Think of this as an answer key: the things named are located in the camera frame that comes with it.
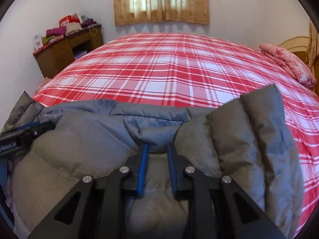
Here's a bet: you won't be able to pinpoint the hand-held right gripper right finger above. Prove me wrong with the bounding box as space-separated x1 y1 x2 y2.
167 142 286 239

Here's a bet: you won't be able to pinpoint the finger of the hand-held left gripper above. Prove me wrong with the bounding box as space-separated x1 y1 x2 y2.
17 121 56 141

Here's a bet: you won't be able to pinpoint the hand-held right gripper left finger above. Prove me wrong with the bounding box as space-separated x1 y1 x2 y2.
27 143 150 239

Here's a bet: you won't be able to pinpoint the grey puffer jacket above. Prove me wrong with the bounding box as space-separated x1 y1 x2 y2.
0 84 304 239

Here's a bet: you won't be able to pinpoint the magenta folded clothes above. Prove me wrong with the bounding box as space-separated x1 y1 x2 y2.
46 27 66 37

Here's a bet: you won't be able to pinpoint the pale pink folded clothes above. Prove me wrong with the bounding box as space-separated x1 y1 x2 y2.
65 22 82 34

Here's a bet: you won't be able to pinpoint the brown wooden desk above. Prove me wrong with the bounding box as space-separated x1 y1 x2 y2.
33 24 104 79

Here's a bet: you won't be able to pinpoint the white printed card box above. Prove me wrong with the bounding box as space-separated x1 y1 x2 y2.
33 33 43 53

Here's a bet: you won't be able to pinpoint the bed with red plaid sheet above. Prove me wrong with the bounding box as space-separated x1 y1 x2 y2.
31 32 319 239

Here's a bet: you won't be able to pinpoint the red box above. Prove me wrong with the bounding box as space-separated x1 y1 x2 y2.
59 16 75 28

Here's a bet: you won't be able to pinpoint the beige patterned window curtain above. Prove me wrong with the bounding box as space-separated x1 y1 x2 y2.
113 0 210 26

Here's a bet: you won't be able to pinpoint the pink floral folded quilt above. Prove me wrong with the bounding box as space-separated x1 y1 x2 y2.
259 43 317 87

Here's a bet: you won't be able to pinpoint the wooden headboard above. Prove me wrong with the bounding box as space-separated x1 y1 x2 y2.
278 36 319 95

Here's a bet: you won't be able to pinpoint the beige lace side curtain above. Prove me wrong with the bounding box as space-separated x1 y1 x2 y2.
305 20 319 68

